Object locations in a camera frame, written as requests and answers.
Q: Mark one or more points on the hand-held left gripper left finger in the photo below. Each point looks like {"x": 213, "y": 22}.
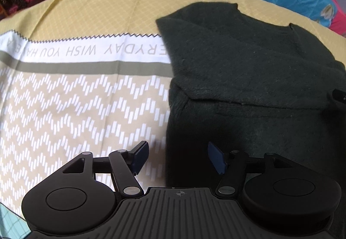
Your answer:
{"x": 141, "y": 157}

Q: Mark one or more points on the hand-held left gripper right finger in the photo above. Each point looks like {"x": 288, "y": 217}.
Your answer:
{"x": 216, "y": 158}

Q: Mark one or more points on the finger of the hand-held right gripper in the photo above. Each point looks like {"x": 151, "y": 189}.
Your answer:
{"x": 339, "y": 95}

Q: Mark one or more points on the dark green sweater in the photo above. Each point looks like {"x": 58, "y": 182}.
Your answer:
{"x": 232, "y": 71}

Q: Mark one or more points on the yellow patterned bedsheet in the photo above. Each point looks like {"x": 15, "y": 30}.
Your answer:
{"x": 81, "y": 66}

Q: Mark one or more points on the teal checked cloth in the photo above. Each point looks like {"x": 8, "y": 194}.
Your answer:
{"x": 12, "y": 221}

